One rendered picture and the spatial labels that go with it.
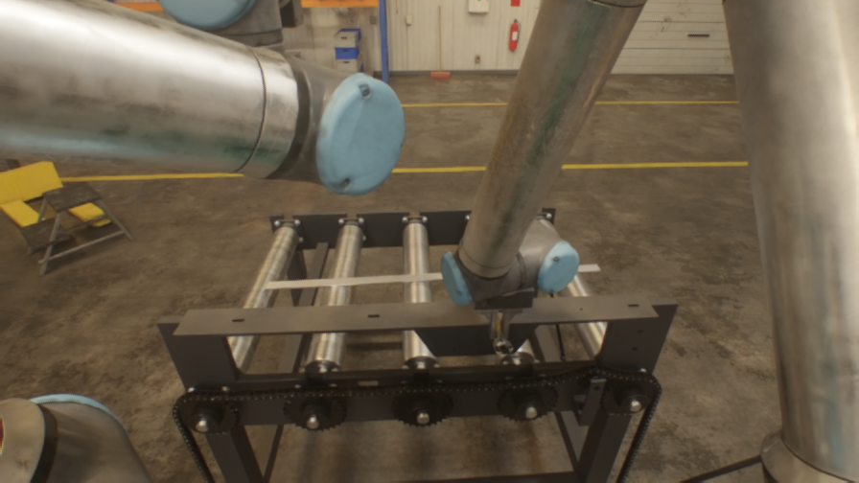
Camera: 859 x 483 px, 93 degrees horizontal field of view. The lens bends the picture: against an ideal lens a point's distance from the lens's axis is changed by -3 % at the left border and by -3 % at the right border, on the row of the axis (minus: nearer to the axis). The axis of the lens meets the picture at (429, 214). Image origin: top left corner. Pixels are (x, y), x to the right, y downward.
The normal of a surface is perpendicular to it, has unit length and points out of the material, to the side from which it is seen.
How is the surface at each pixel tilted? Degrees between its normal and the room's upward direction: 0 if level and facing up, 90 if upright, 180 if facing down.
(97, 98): 95
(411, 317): 0
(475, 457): 0
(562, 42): 103
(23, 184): 90
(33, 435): 25
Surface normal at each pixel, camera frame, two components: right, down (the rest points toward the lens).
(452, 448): 0.00, -0.87
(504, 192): -0.57, 0.58
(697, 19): 0.05, 0.48
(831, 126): -0.62, 0.14
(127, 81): 0.79, 0.14
